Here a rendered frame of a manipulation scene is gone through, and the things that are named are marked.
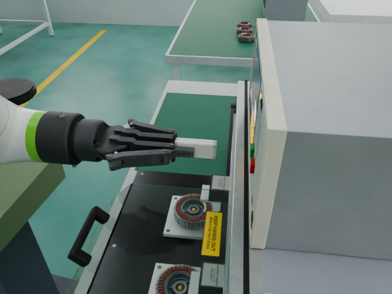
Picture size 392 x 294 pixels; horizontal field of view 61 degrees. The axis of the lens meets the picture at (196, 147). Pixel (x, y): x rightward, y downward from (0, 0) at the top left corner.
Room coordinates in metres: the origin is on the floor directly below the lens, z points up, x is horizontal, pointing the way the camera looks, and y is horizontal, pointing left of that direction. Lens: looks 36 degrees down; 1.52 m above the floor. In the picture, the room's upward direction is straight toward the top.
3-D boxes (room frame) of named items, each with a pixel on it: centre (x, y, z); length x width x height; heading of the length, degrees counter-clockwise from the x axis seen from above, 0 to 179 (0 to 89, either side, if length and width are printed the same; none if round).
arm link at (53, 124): (0.49, 0.23, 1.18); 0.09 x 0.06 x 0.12; 173
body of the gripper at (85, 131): (0.48, 0.16, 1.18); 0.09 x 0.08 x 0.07; 83
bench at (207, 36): (2.88, -0.46, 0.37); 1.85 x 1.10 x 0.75; 173
